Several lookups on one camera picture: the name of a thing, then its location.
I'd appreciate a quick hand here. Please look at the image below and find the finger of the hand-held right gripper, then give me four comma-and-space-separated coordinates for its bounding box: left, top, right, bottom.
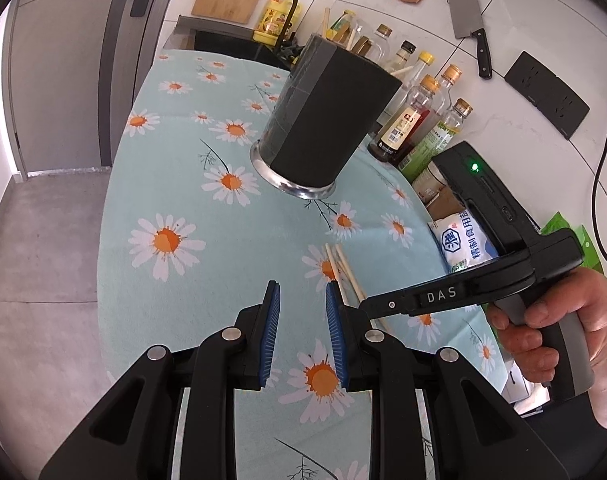
357, 287, 417, 318

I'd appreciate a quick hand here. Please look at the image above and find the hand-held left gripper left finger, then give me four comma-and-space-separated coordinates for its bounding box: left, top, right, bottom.
38, 280, 282, 480

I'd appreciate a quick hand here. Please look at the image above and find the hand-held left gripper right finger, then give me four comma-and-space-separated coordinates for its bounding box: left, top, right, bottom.
325, 281, 569, 480

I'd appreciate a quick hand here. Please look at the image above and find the pile of wooden chopsticks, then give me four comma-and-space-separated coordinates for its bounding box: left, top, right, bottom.
325, 243, 391, 333

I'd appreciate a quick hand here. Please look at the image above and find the black cylindrical utensil holder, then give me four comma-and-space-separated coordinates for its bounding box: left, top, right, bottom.
250, 32, 403, 202

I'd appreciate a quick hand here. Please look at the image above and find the person's right hand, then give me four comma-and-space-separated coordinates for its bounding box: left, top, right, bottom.
486, 267, 607, 387

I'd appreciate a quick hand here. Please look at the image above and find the white and blue salt bag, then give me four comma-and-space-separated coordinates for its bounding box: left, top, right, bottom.
428, 210, 499, 276

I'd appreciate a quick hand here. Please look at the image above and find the green label oil bottle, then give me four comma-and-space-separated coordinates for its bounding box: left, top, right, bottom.
397, 99, 473, 183

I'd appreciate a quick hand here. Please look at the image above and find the soy sauce bottle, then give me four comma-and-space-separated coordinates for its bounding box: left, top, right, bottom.
367, 74, 440, 163

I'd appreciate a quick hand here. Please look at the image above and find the green sugar bag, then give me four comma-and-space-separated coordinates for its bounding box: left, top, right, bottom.
541, 212, 604, 271

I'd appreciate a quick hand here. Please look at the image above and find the gold cap red liquid bottle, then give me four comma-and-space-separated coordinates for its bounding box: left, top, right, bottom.
391, 64, 461, 168

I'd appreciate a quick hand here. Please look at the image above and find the white cardboard box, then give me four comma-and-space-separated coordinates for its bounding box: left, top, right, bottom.
502, 357, 534, 406

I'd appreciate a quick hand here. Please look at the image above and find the yellow cap clear bottle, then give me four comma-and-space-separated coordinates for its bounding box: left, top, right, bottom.
403, 50, 435, 91

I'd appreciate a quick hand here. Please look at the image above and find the black cap sauce bottle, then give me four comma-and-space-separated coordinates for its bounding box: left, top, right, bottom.
383, 40, 417, 78

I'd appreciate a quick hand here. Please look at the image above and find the daisy print blue tablecloth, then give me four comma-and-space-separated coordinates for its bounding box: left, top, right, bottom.
97, 49, 509, 480

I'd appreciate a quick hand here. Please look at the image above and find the green label small bottle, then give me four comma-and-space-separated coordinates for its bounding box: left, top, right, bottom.
331, 9, 357, 43

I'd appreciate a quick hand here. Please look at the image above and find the black faucet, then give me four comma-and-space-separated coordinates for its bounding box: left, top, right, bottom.
262, 0, 300, 53

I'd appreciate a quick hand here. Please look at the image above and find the yellow plastic bottle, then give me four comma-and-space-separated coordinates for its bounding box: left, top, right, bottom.
253, 0, 300, 47

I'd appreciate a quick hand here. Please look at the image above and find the grey door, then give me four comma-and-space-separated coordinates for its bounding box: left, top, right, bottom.
99, 0, 188, 168

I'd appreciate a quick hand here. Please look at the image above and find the steel sink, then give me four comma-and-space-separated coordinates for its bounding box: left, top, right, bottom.
176, 15, 294, 68

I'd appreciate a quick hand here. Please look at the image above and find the dark wall outlet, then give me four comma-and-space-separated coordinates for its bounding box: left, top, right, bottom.
504, 51, 591, 140

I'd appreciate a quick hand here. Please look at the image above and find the cleaver with black handle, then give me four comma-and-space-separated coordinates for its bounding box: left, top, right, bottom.
446, 0, 493, 81

